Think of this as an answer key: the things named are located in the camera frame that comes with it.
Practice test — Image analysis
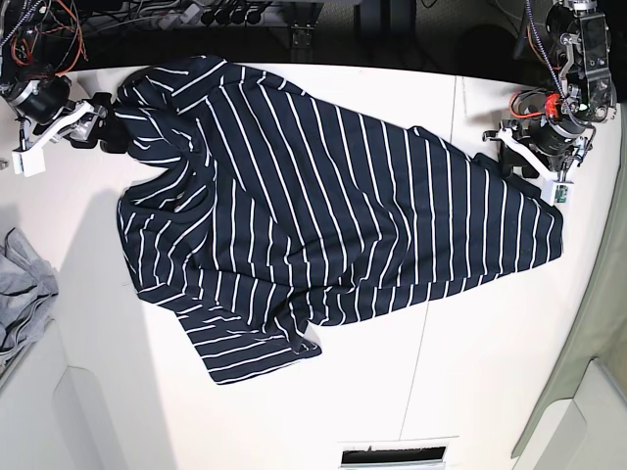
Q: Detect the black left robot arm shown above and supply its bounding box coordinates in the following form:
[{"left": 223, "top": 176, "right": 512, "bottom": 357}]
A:
[{"left": 493, "top": 1, "right": 616, "bottom": 179}]

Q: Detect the navy white striped t-shirt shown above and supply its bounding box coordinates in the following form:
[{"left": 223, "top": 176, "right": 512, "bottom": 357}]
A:
[{"left": 114, "top": 56, "right": 563, "bottom": 385}]

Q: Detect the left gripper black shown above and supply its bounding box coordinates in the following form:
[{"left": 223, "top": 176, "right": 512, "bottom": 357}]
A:
[{"left": 498, "top": 117, "right": 590, "bottom": 180}]

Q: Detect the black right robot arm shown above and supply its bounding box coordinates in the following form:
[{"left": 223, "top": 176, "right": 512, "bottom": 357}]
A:
[{"left": 1, "top": 1, "right": 130, "bottom": 157}]

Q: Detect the grey crumpled cloth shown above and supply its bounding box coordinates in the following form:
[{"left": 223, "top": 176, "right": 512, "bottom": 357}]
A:
[{"left": 1, "top": 228, "right": 59, "bottom": 368}]

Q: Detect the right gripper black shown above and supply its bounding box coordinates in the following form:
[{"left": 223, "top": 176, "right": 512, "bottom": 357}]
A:
[{"left": 2, "top": 77, "right": 130, "bottom": 154}]

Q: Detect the white power strip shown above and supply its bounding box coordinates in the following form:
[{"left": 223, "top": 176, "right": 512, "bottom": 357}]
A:
[{"left": 140, "top": 3, "right": 203, "bottom": 30}]

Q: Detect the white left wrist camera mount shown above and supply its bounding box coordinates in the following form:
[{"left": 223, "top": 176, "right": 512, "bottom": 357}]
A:
[{"left": 482, "top": 127, "right": 574, "bottom": 206}]

